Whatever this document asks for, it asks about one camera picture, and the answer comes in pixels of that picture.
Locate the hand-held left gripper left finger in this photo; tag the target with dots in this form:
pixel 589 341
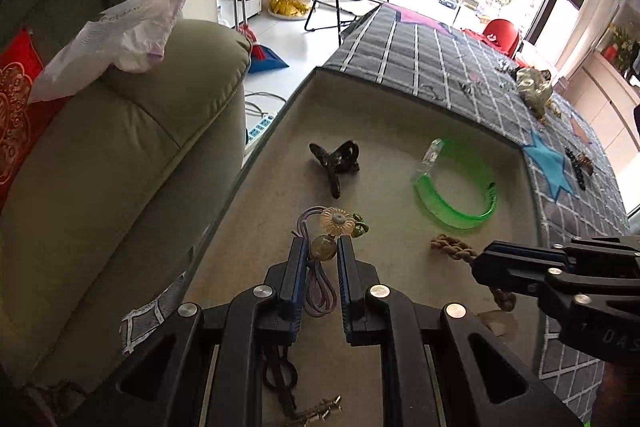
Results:
pixel 299 267

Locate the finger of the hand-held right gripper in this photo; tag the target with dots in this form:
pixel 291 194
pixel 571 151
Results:
pixel 575 307
pixel 510 259

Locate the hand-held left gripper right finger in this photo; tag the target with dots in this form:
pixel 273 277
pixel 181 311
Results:
pixel 345 267

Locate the green translucent bangle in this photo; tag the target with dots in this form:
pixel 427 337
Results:
pixel 450 214

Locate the dark hair claw clip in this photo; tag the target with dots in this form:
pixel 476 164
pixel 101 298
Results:
pixel 335 162

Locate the beige jewelry tray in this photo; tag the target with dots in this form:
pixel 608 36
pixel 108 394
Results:
pixel 400 132

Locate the black comb hair clip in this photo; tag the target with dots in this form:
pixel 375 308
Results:
pixel 575 167

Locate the silver metal hair pin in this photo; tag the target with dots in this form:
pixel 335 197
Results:
pixel 315 409

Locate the white power strip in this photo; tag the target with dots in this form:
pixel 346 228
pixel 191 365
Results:
pixel 260 127

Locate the beige cabinet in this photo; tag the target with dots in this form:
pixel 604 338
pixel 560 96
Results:
pixel 600 117

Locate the gold scrunchie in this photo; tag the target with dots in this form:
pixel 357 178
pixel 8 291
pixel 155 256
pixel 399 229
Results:
pixel 535 89

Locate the grey-green sofa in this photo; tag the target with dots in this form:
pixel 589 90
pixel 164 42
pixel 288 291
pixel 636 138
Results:
pixel 125 157

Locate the blue dustpan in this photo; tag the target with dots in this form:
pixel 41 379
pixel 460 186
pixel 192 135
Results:
pixel 267 59

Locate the grey checkered blanket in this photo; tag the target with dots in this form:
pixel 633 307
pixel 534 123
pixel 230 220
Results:
pixel 425 57

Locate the red chair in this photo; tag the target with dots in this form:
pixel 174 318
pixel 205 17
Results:
pixel 502 34

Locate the potted flowers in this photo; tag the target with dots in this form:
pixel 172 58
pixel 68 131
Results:
pixel 620 44

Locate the basket with yellow contents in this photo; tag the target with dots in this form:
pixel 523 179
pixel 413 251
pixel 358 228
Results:
pixel 289 7

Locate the white plastic bag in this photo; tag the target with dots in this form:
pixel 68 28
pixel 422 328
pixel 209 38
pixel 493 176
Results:
pixel 125 37

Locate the red patterned cushion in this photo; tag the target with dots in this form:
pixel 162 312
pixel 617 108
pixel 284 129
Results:
pixel 20 107

